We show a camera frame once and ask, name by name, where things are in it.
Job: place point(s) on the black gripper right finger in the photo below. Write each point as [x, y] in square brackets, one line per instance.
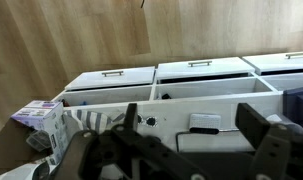
[252, 125]

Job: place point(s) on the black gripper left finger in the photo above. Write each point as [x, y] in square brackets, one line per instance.
[131, 116]

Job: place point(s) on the grey box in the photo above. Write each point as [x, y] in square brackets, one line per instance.
[297, 105]

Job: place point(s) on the white purple cardboard box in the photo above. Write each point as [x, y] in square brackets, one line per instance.
[46, 120]

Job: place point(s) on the black sunglasses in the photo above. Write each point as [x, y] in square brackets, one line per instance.
[150, 121]

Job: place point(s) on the white TV stand cabinet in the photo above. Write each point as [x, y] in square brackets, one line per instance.
[171, 113]

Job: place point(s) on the small black shelf item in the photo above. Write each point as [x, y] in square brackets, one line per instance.
[166, 96]

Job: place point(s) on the grey white striped cloth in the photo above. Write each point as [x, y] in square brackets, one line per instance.
[91, 120]

